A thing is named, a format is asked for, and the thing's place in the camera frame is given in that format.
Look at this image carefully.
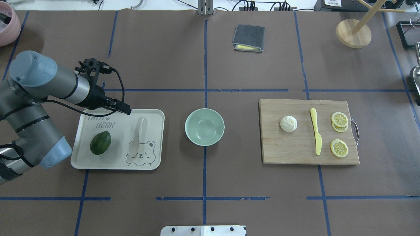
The green avocado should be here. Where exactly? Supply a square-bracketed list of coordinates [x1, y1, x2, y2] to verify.
[90, 131, 112, 155]

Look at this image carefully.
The black glass tray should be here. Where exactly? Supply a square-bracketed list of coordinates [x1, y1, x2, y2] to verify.
[396, 21, 420, 49]

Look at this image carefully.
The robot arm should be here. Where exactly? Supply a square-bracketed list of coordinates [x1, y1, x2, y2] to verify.
[0, 50, 131, 184]

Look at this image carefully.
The light green bowl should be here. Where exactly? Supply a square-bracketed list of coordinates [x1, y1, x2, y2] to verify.
[184, 108, 225, 147]

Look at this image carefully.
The white steamed bun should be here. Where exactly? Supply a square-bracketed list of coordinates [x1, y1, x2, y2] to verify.
[279, 115, 298, 132]

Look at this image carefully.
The white plastic spoon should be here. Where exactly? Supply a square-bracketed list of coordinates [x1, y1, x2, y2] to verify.
[128, 116, 145, 156]

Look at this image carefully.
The pink bowl with ice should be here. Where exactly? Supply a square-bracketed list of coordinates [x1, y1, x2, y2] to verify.
[0, 1, 21, 47]

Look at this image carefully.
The beige bear serving tray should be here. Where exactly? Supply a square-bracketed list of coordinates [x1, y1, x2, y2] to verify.
[71, 108, 165, 170]

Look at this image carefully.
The front lemon slice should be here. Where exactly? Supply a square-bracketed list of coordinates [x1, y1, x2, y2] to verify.
[330, 139, 348, 158]

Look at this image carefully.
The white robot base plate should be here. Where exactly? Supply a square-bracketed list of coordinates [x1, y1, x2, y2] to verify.
[160, 225, 247, 236]

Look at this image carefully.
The yellow plastic knife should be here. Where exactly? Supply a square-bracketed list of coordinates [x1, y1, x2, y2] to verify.
[310, 108, 323, 156]

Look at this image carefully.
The upper lemon slice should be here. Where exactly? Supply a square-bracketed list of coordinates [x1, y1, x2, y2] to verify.
[331, 112, 348, 128]

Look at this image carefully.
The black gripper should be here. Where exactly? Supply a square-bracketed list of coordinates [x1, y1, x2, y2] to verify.
[75, 58, 132, 115]

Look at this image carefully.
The wooden cutting board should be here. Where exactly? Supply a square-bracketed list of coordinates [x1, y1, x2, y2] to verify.
[259, 99, 360, 165]

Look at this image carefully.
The metal scoop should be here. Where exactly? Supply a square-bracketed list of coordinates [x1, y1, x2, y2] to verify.
[410, 42, 420, 96]

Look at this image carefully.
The lower stacked lemon slice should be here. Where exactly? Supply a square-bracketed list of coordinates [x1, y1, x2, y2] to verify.
[331, 123, 348, 133]

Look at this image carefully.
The wooden mug tree stand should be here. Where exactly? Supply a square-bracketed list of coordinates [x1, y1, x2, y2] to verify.
[336, 0, 405, 49]

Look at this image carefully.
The grey folded cloth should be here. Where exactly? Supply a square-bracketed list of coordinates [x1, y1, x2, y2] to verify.
[232, 24, 265, 53]

